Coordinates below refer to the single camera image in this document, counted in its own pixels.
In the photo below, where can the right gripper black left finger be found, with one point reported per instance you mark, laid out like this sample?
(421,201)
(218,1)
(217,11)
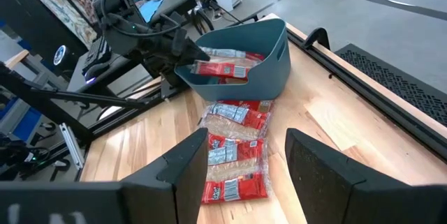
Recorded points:
(174,189)

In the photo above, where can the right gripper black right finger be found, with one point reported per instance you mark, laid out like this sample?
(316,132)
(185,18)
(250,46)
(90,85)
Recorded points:
(324,189)

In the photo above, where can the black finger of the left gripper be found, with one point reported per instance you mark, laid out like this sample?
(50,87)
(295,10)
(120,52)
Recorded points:
(188,49)

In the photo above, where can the red popcorn bag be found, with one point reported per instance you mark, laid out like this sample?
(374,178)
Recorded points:
(216,69)
(241,187)
(223,53)
(251,119)

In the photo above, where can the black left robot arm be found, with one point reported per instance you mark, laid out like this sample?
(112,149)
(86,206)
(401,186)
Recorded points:
(118,35)

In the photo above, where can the blue paper sheet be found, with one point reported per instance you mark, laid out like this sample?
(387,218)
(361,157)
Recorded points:
(150,9)

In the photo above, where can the grey desk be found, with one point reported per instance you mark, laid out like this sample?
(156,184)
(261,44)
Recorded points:
(181,0)

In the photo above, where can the black keyboard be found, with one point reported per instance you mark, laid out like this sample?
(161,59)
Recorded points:
(99,54)

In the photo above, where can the black computer mouse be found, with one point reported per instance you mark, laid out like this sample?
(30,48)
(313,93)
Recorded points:
(94,72)

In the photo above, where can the teal plastic basket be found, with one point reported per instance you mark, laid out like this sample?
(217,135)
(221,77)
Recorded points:
(265,77)

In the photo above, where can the patterned panel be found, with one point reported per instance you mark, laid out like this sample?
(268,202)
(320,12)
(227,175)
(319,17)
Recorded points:
(63,11)

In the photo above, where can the black computer tower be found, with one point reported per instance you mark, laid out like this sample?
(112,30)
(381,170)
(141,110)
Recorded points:
(28,25)

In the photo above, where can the blue bin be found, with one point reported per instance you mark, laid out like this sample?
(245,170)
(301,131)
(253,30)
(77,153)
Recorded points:
(26,124)

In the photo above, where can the silver metal bracket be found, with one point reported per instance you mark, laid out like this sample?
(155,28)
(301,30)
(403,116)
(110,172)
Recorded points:
(71,145)

